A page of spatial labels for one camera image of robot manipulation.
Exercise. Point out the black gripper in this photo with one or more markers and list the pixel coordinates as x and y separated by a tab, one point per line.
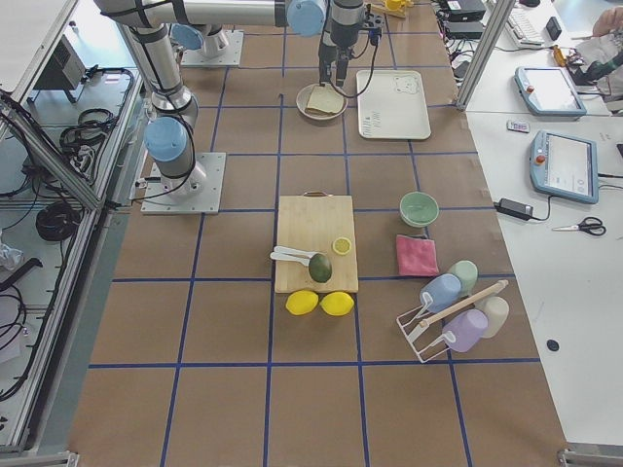
336	37

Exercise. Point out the bread slice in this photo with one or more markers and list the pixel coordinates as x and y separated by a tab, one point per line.
320	115
325	99

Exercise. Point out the cream round plate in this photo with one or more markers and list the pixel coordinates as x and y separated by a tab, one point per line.
303	96

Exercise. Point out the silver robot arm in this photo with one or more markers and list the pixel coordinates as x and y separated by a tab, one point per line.
169	138
306	18

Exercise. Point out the bread slice on plate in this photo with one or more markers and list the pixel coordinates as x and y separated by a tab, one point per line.
320	115

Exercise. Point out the wooden cup rack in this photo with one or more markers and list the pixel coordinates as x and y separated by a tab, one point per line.
379	8

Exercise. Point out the cream bear tray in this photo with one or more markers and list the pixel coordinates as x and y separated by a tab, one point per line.
393	106

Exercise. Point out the yellow mug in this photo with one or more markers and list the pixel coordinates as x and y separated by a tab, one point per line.
398	7

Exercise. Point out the light green bowl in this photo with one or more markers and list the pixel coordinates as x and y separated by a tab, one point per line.
418	209

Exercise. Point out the lemon slice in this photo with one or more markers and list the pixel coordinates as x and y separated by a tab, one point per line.
341	245

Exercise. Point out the wooden cutting board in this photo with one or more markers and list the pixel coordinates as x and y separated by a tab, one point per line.
311	224

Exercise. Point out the white plastic fork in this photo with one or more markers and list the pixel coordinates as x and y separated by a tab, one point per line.
294	252

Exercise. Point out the white plastic knife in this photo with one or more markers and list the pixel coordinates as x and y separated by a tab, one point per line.
276	256

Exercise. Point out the green avocado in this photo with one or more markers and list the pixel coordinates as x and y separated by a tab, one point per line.
320	268

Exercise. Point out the far teach pendant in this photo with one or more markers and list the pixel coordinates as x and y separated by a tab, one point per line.
549	91

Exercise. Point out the teach pendant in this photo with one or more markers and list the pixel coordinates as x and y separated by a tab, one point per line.
549	91
564	166

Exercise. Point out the pink cloth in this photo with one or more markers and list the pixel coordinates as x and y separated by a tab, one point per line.
416	256

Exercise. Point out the black power adapter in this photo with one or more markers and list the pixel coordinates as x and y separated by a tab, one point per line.
514	209

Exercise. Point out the whole lemon right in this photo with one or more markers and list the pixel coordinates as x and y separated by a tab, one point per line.
337	303

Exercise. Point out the whole lemon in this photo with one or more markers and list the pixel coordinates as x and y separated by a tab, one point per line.
337	303
301	302

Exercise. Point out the whole lemon left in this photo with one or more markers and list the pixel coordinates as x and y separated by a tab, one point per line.
301	302

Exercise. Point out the green cup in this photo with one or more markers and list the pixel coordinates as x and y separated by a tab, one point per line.
467	274

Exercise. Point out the blue cup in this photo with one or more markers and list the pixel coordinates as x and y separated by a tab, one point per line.
440	293

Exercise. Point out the near teach pendant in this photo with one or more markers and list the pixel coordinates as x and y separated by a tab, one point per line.
564	166

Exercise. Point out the purple cup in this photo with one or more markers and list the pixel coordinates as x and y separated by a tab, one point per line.
465	330

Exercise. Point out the beige cup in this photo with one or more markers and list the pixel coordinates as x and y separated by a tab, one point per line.
496	309

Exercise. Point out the black scissors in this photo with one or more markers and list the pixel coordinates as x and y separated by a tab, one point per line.
589	225

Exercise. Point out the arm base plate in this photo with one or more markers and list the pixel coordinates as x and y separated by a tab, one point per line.
222	49
200	193

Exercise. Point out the aluminium frame post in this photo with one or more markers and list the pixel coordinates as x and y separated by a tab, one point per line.
476	68

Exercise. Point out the white wire cup rack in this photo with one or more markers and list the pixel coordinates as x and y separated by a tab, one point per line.
423	331

